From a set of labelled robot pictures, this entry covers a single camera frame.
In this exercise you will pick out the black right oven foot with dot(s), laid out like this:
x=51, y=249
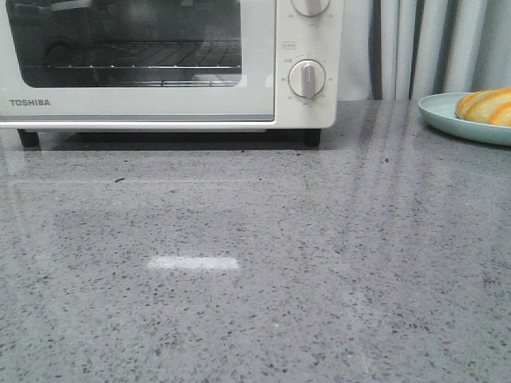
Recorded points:
x=312, y=137

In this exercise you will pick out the light green plate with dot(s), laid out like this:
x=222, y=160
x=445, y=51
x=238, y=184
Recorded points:
x=439, y=111

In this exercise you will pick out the oven control knob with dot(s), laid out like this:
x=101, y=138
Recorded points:
x=307, y=79
x=310, y=8

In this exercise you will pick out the white Toshiba toaster oven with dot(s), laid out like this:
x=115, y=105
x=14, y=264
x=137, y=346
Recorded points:
x=297, y=38

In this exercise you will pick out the metal wire oven rack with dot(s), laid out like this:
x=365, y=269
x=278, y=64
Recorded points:
x=135, y=64

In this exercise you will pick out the lower oven control knob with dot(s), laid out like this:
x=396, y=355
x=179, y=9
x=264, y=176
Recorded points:
x=307, y=79

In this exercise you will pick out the grey curtain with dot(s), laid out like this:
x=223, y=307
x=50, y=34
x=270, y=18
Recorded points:
x=400, y=50

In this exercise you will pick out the black oven foot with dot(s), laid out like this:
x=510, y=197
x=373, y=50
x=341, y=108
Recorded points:
x=312, y=137
x=28, y=139

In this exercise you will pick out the glass oven door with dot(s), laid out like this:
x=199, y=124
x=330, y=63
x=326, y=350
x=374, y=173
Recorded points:
x=29, y=27

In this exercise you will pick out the upper oven control knob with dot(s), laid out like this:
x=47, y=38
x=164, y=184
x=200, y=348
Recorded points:
x=310, y=8

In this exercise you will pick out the striped golden bread roll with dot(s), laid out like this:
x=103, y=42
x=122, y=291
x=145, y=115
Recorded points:
x=486, y=106

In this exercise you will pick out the black left oven foot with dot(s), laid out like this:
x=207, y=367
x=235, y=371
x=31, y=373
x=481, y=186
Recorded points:
x=28, y=139

